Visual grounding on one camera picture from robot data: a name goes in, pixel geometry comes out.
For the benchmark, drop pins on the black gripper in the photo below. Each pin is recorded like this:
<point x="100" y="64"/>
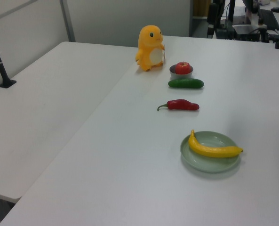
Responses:
<point x="212" y="14"/>

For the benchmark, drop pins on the green cucumber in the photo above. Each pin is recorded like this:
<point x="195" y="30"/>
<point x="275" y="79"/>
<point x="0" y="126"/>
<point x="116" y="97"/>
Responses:
<point x="186" y="83"/>

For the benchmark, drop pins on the small grey bowl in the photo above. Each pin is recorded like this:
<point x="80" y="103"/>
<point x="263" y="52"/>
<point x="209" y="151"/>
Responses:
<point x="181" y="76"/>

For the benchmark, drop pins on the black upright pole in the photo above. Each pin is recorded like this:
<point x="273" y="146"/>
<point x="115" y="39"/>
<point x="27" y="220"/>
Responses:
<point x="231" y="11"/>

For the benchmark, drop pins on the black computer box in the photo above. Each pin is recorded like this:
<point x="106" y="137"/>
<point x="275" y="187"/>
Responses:
<point x="246" y="31"/>

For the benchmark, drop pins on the red apple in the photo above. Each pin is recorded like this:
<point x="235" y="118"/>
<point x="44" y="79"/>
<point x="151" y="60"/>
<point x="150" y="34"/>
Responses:
<point x="183" y="68"/>

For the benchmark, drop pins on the black keyboard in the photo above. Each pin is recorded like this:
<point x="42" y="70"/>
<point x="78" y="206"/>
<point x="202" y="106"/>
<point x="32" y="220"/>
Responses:
<point x="268" y="18"/>

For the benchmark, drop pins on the orange plush toy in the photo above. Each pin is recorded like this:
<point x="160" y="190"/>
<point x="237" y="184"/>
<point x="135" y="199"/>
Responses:
<point x="149" y="47"/>

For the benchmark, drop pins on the black computer mouse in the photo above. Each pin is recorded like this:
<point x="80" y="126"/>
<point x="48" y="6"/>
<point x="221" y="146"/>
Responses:
<point x="276" y="9"/>

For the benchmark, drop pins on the red chili pepper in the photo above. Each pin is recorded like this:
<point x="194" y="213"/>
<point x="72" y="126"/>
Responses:
<point x="181" y="105"/>

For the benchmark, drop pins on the yellow banana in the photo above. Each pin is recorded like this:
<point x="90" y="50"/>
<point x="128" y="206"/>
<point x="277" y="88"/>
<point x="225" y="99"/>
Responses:
<point x="209" y="150"/>

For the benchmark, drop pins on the pale green plate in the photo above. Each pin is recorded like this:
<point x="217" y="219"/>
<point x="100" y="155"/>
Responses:
<point x="207" y="164"/>

